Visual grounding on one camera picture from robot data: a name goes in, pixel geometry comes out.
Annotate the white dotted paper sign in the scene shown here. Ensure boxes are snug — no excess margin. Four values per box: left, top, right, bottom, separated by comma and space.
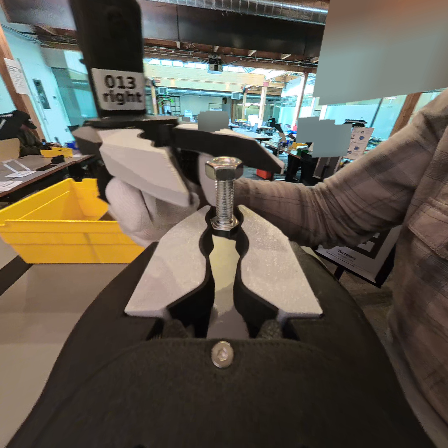
348, 126, 375, 160

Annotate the silver hex nut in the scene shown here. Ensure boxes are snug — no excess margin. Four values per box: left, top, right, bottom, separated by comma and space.
210, 214, 242, 231

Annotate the yellow plastic bin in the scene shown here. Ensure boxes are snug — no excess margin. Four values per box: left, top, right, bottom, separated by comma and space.
0, 179, 144, 264

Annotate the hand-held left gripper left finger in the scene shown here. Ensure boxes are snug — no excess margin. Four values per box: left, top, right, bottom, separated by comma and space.
125, 205, 216, 338

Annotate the silver hex bolt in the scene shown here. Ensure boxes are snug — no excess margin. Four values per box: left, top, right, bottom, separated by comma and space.
205, 156, 244, 223

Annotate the person's right hand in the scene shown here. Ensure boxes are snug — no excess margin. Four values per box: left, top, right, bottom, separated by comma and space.
105, 154, 212, 246

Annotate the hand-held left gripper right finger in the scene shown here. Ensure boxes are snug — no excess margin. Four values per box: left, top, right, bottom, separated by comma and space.
233, 205, 323, 336

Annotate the person's right forearm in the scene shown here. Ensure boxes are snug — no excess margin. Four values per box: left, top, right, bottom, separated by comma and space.
233, 133, 420, 250

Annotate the black framed sign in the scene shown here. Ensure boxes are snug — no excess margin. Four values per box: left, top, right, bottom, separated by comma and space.
315, 228, 401, 287

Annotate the background office desk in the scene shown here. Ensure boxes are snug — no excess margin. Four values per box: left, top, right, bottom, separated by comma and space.
0, 154, 95, 203

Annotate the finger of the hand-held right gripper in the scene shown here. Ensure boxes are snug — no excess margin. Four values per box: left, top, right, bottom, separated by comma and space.
98, 128, 194, 208
174, 126, 285, 175

